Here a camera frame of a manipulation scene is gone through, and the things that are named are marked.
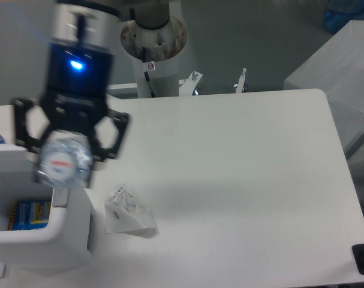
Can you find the blue plastic bag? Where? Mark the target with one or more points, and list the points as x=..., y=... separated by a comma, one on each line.
x=338, y=13

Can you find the blue yellow snack package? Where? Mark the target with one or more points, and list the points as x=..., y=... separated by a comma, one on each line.
x=30, y=215

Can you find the white trash can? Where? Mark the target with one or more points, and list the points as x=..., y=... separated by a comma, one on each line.
x=65, y=241

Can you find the white pedestal base bracket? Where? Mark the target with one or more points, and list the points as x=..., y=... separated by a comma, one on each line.
x=187, y=86

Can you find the clear plastic wrapper bag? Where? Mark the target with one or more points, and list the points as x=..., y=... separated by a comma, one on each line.
x=126, y=213

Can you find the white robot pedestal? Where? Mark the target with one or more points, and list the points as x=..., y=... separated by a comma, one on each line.
x=155, y=56

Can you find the grey covered box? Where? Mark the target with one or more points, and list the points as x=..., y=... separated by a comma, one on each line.
x=337, y=68

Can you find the metal clamp screw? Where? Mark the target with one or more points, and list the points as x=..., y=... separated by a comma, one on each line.
x=241, y=86

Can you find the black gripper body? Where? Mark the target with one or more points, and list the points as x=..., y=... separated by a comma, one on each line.
x=76, y=86

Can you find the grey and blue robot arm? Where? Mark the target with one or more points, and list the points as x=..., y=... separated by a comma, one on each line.
x=90, y=23

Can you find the clear plastic water bottle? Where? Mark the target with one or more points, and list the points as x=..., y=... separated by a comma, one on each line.
x=65, y=163

